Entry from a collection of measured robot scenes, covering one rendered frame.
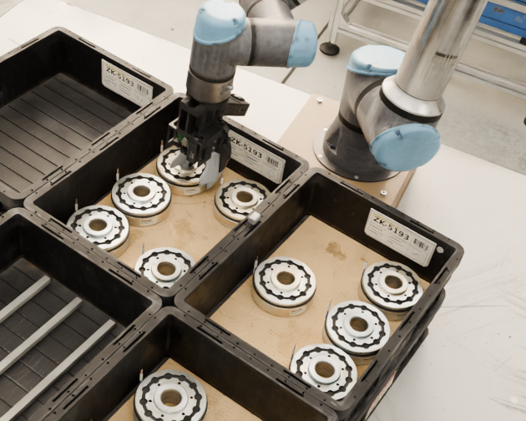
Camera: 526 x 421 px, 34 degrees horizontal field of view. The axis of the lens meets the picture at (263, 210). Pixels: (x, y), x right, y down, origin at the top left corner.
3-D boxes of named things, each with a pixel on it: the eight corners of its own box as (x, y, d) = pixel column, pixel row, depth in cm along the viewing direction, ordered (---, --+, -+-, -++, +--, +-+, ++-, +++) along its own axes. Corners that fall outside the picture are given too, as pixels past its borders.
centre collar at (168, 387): (168, 378, 124) (168, 376, 124) (195, 398, 123) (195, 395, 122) (145, 402, 121) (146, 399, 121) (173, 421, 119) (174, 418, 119)
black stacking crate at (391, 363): (303, 212, 159) (313, 167, 151) (447, 295, 149) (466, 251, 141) (166, 350, 134) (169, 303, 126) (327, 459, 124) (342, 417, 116)
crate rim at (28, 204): (177, 99, 162) (178, 88, 160) (311, 173, 152) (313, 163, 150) (18, 214, 137) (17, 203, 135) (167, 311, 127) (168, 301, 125)
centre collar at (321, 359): (318, 352, 131) (319, 349, 130) (346, 369, 129) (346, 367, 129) (300, 373, 128) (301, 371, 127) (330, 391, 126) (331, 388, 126)
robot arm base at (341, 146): (335, 119, 182) (342, 80, 175) (404, 141, 179) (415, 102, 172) (312, 161, 171) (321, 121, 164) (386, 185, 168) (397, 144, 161)
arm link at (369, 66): (388, 92, 174) (403, 33, 164) (410, 134, 164) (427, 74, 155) (331, 94, 171) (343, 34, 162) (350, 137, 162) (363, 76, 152)
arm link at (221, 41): (256, 25, 129) (199, 22, 127) (245, 84, 137) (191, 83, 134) (247, -3, 134) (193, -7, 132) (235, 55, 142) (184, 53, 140)
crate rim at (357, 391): (311, 173, 152) (314, 163, 150) (464, 257, 142) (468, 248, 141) (167, 311, 127) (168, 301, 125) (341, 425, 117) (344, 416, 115)
